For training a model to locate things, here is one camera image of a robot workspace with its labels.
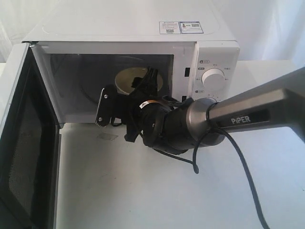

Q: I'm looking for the white microwave door with handle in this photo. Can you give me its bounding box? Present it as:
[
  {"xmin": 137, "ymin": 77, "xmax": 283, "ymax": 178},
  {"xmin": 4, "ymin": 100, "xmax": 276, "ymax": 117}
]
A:
[{"xmin": 0, "ymin": 43, "xmax": 61, "ymax": 229}]

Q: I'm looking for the lower white timer knob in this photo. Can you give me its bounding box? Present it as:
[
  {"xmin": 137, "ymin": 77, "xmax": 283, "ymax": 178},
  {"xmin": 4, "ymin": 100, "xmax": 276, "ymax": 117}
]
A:
[{"xmin": 206, "ymin": 96, "xmax": 221, "ymax": 102}]

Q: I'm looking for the wrist camera on blue mount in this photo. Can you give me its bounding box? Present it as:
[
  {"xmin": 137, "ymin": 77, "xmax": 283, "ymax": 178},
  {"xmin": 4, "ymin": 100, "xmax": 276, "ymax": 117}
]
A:
[{"xmin": 95, "ymin": 84, "xmax": 118, "ymax": 127}]

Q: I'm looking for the dark blue cable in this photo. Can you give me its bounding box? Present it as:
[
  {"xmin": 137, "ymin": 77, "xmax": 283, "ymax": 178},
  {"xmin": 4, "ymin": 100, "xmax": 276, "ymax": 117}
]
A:
[{"xmin": 152, "ymin": 119, "xmax": 271, "ymax": 229}]

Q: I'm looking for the cream ceramic bowl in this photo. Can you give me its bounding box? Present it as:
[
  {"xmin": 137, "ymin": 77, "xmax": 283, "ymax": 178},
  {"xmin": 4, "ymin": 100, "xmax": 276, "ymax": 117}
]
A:
[{"xmin": 115, "ymin": 67, "xmax": 163, "ymax": 95}]

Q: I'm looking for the blue white warning sticker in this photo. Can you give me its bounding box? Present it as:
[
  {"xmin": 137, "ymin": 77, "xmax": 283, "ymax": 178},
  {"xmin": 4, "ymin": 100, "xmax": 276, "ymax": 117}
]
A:
[{"xmin": 159, "ymin": 21, "xmax": 204, "ymax": 34}]

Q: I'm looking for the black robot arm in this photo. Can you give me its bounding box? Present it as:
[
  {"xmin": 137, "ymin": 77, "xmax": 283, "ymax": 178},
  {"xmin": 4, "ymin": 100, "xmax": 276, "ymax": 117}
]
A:
[{"xmin": 111, "ymin": 69, "xmax": 305, "ymax": 155}]

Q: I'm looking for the white microwave oven body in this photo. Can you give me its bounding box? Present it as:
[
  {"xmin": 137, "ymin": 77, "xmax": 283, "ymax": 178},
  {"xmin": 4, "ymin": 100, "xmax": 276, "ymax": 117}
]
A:
[{"xmin": 24, "ymin": 5, "xmax": 240, "ymax": 124}]

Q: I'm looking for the upper white control knob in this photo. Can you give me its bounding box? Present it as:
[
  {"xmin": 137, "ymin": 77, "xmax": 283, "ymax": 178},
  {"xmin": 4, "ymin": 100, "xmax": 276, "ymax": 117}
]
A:
[{"xmin": 201, "ymin": 68, "xmax": 225, "ymax": 91}]

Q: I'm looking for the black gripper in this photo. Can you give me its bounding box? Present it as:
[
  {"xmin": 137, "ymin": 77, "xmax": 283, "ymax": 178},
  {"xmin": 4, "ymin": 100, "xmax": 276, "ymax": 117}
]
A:
[{"xmin": 112, "ymin": 67, "xmax": 172, "ymax": 153}]

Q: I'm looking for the glass microwave turntable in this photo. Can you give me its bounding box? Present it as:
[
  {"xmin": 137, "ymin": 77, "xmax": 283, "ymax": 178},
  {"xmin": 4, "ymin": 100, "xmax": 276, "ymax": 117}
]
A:
[{"xmin": 79, "ymin": 54, "xmax": 171, "ymax": 104}]

